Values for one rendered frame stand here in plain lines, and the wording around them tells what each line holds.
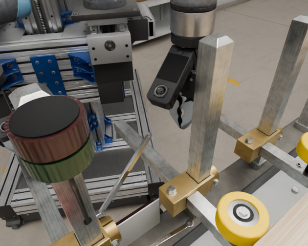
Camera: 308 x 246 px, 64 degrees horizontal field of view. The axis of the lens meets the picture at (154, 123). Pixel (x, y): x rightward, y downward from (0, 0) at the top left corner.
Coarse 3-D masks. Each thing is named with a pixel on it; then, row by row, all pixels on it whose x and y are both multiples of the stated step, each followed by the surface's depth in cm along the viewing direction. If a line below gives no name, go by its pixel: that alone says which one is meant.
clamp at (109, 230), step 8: (104, 224) 42; (112, 224) 42; (72, 232) 41; (104, 232) 41; (112, 232) 41; (64, 240) 40; (72, 240) 40; (104, 240) 40; (112, 240) 41; (120, 240) 42
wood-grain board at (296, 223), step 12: (300, 204) 40; (288, 216) 39; (300, 216) 39; (276, 228) 37; (288, 228) 37; (300, 228) 37; (264, 240) 36; (276, 240) 36; (288, 240) 36; (300, 240) 36
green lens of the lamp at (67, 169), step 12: (84, 144) 20; (72, 156) 19; (84, 156) 21; (36, 168) 19; (48, 168) 19; (60, 168) 19; (72, 168) 20; (84, 168) 21; (48, 180) 20; (60, 180) 20
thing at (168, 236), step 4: (188, 220) 59; (192, 220) 59; (184, 224) 58; (192, 224) 58; (176, 228) 58; (180, 228) 58; (184, 228) 58; (172, 232) 57; (176, 232) 57; (164, 236) 56; (168, 236) 56; (172, 236) 56; (160, 240) 56; (164, 240) 56; (152, 244) 55; (156, 244) 55; (160, 244) 55
